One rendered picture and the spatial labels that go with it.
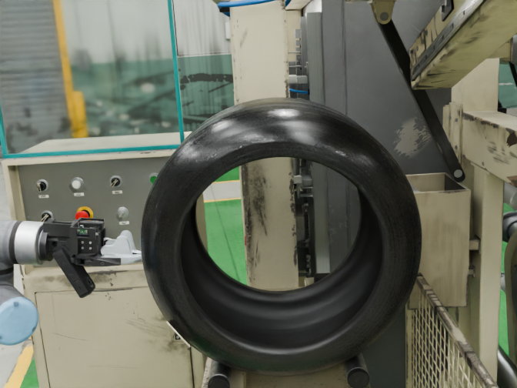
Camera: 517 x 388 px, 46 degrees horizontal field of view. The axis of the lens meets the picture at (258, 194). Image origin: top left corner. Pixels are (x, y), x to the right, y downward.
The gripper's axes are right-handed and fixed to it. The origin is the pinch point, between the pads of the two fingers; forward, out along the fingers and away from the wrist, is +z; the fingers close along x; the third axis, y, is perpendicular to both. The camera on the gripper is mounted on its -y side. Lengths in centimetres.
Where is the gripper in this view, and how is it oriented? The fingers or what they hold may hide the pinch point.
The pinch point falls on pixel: (141, 259)
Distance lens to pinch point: 129.8
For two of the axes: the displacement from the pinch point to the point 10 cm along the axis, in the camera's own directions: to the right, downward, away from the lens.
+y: 0.6, -9.7, -2.5
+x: 0.1, -2.5, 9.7
